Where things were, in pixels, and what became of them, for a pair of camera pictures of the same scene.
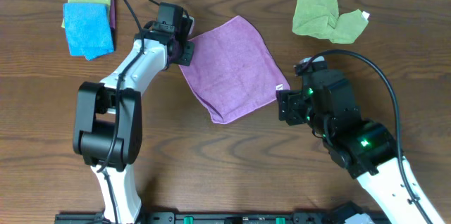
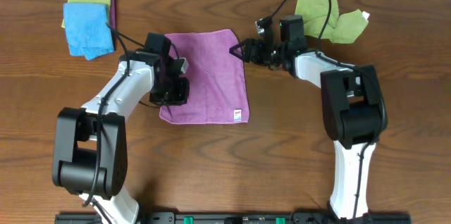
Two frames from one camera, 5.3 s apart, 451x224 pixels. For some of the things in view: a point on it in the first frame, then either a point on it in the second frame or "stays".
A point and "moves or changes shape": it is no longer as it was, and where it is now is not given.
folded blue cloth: (89, 29) stays
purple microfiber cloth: (232, 70) moves or changes shape
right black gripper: (290, 106) -> (249, 51)
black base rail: (235, 218) stays
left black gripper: (187, 53) -> (170, 94)
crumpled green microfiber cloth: (317, 13) stays
